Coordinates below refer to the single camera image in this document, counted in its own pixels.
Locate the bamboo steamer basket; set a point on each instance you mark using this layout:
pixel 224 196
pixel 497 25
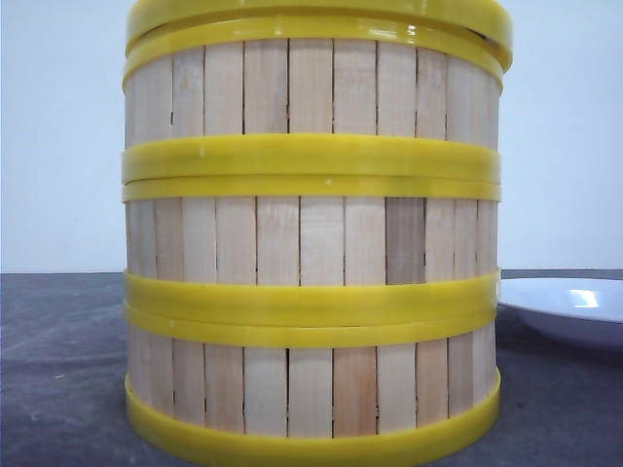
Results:
pixel 285 107
pixel 396 405
pixel 315 266

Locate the white plate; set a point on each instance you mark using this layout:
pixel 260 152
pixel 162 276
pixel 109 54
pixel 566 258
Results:
pixel 582 311

